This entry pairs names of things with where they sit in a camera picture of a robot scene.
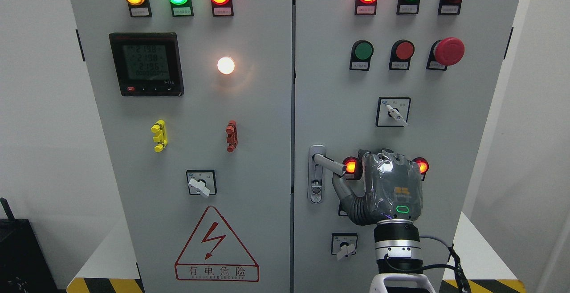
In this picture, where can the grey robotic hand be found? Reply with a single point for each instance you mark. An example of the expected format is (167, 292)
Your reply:
(392, 189)

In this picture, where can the silver door handle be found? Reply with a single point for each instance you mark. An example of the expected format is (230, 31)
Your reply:
(317, 163)

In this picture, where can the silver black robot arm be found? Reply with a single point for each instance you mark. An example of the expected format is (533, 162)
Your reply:
(398, 248)

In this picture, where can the grey right cabinet door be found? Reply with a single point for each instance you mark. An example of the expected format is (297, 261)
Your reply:
(337, 107)

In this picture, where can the grey cabinet door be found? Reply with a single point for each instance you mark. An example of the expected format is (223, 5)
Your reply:
(253, 182)
(337, 107)

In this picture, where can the grey left cabinet door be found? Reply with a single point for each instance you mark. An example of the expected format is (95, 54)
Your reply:
(253, 182)

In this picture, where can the red lit indicator lower right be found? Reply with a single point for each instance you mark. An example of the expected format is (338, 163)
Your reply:
(423, 166)

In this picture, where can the red lit indicator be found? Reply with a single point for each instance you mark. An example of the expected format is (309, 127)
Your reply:
(423, 166)
(354, 169)

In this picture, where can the red lit indicator lower left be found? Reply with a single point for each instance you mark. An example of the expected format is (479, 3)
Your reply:
(354, 169)

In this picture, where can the red push button upper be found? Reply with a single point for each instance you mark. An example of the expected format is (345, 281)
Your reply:
(401, 54)

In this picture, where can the green push button upper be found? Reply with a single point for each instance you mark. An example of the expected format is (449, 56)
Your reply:
(361, 54)

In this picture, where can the red emergency stop button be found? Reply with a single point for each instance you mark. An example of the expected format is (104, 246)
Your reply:
(444, 53)

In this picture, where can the red terminal connector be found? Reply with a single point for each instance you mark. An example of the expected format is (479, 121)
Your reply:
(231, 139)

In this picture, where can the red electric hazard warning sticker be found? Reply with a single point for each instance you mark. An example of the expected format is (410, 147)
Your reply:
(214, 253)

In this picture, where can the white lit indicator light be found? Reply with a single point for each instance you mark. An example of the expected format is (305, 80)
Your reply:
(226, 65)

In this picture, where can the yellow terminal connector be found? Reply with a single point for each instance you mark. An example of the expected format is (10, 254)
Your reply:
(160, 135)

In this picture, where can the black digital power meter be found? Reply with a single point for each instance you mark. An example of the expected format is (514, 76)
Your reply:
(147, 64)

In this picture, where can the yellow indicator light top left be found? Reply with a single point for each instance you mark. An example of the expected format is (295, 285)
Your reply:
(139, 8)

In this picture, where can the black box at left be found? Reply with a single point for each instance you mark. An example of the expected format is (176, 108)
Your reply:
(23, 268)

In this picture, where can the upper right selector switch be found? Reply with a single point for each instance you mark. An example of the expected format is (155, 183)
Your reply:
(393, 112)

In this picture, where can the lower left white selector switch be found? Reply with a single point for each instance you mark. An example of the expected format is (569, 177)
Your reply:
(343, 245)

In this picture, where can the left door selector switch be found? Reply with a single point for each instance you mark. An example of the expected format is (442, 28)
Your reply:
(201, 182)

